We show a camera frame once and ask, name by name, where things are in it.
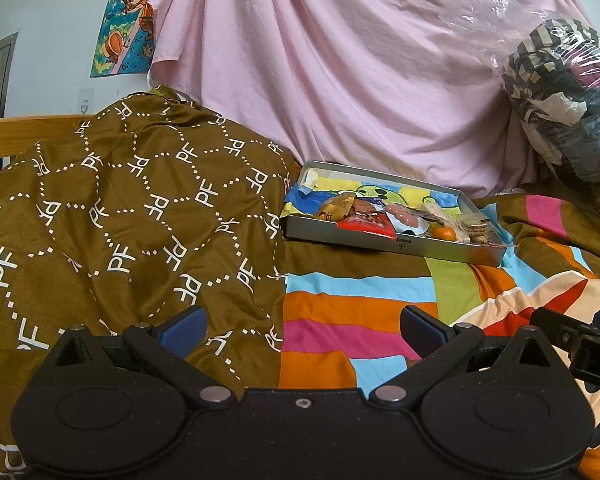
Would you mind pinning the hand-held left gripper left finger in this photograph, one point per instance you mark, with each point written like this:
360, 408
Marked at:
182, 334

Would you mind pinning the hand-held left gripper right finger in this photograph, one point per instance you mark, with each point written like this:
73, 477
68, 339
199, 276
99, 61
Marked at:
422, 332

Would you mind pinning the grey shallow tray box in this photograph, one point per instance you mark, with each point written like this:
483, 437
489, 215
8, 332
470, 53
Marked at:
420, 250

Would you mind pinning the tangerine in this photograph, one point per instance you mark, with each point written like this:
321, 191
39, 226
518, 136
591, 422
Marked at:
442, 233

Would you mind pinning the pink sausage packet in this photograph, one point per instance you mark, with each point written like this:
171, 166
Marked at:
405, 217

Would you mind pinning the clear round cookie packet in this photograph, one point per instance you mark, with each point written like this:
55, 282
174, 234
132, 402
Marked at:
477, 230

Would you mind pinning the red candy packet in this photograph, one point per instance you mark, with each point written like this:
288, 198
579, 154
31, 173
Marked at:
367, 225

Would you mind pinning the white puffed rice bar packet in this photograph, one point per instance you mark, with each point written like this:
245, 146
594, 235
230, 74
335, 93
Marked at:
437, 210

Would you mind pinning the orange brown snack packet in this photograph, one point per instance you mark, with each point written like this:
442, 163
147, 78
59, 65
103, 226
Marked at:
367, 206

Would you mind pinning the gold snack packet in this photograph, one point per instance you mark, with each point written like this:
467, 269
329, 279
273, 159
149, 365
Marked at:
332, 208

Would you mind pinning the colourful striped printed blanket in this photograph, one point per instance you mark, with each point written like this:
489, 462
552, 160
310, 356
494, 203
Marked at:
355, 310

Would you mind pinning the brown patterned quilt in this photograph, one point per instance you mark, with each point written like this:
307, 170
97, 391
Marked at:
130, 210

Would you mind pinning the clear plastic bag of clothes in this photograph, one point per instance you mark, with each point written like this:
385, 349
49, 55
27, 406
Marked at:
570, 110

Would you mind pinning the pink hanging sheet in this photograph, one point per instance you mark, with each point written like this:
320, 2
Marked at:
355, 60

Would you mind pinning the white wall socket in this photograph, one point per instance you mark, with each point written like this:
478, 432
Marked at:
86, 101

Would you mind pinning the wooden bed frame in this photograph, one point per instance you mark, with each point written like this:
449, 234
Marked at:
25, 132

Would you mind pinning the cartoon wall poster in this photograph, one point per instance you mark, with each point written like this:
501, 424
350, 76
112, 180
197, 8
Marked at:
125, 25

